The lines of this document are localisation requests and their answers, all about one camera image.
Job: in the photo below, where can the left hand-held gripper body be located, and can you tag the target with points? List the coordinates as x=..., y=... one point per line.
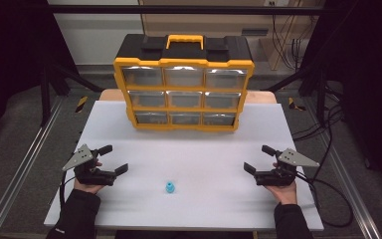
x=89, y=177

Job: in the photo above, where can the rows of clear small bins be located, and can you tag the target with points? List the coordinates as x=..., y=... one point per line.
x=147, y=99

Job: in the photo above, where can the aluminium floor rail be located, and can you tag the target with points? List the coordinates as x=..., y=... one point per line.
x=348, y=179
x=16, y=176

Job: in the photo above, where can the person's right hand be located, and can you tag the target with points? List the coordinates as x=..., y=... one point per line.
x=285, y=194

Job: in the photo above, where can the person's left hand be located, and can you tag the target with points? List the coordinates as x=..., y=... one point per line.
x=88, y=189

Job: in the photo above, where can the clear plastic drawer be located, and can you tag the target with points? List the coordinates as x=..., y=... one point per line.
x=226, y=79

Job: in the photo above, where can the yellow black organizer cabinet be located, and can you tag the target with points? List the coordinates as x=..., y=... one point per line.
x=184, y=49

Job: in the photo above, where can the wooden table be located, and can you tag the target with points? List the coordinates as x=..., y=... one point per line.
x=112, y=95

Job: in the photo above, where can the white foam board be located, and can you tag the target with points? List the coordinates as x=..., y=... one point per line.
x=192, y=159

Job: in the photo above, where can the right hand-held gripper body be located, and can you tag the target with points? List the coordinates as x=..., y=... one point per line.
x=275, y=178

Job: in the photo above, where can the black metal stand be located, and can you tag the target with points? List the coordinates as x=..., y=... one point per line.
x=321, y=96
x=45, y=99

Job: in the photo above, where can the black curtain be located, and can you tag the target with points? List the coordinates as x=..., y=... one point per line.
x=10, y=49
x=371, y=83

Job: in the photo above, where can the black horizontal frame bar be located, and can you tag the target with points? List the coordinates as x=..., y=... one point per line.
x=112, y=9

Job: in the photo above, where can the small blue plastic part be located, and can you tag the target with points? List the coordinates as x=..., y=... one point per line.
x=170, y=187

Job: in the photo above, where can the grey rectangular wall plate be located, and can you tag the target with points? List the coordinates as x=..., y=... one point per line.
x=254, y=32

